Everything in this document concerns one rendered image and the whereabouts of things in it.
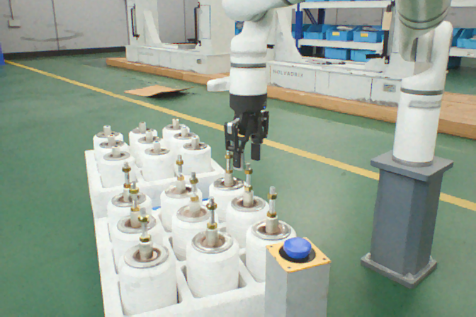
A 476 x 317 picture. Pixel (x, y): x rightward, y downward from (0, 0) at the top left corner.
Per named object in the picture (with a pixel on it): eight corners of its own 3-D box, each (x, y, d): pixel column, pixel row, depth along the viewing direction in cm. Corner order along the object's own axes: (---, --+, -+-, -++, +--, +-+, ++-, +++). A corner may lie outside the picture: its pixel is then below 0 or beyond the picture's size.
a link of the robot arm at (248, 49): (251, 61, 86) (223, 66, 80) (252, -16, 82) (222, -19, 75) (278, 64, 82) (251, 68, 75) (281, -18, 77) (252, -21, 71)
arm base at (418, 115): (403, 151, 107) (411, 86, 102) (438, 160, 101) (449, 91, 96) (384, 159, 102) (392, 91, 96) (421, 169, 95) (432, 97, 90)
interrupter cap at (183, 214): (180, 226, 80) (180, 223, 80) (173, 209, 87) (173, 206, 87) (217, 220, 83) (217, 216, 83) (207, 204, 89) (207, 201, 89)
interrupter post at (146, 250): (156, 256, 70) (155, 239, 69) (145, 262, 69) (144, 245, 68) (147, 251, 72) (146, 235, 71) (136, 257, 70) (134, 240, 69)
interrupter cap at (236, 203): (226, 210, 87) (226, 207, 87) (236, 196, 94) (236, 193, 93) (261, 215, 85) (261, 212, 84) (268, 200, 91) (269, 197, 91)
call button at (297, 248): (302, 245, 62) (302, 233, 62) (316, 260, 59) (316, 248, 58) (278, 251, 61) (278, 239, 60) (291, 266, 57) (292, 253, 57)
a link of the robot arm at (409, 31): (397, -26, 75) (455, -28, 71) (402, 29, 100) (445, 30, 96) (389, 22, 75) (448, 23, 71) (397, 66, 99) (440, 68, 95)
